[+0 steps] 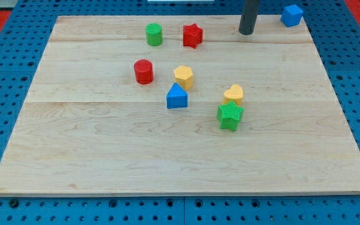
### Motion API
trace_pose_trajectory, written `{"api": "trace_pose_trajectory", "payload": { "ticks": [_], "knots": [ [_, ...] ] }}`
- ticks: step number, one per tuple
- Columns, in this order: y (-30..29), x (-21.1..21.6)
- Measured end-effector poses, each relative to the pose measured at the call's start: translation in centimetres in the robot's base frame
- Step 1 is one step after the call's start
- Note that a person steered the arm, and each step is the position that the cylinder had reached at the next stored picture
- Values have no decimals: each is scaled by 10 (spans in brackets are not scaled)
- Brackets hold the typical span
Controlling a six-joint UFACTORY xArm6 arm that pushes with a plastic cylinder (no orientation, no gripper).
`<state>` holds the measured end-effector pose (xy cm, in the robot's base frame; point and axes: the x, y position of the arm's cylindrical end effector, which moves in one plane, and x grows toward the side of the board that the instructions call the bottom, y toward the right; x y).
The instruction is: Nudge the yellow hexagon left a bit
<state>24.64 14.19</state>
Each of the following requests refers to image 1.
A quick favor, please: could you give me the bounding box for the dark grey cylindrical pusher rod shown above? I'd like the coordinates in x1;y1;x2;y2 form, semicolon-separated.
239;0;261;35

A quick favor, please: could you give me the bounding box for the yellow hexagon block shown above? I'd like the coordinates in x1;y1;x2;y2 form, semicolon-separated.
173;65;194;91

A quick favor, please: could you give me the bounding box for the blue cube block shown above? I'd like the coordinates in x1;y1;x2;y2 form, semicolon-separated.
281;4;304;27

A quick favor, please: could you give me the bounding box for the red star block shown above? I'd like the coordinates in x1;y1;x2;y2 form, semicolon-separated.
182;23;203;49

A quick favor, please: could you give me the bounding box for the yellow heart block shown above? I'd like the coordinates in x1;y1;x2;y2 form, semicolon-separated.
222;84;244;106

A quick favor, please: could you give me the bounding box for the green cylinder block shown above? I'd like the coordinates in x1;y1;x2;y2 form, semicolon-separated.
145;23;163;46

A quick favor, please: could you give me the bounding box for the green star block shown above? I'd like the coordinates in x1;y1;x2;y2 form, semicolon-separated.
216;100;244;131

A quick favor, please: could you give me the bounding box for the blue triangle block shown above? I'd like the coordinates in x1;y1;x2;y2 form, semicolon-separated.
166;82;188;109

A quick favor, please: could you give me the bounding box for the red cylinder block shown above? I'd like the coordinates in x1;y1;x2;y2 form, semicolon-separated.
133;59;154;84

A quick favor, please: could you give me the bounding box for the light wooden board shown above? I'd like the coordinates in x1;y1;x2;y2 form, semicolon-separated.
0;15;360;197

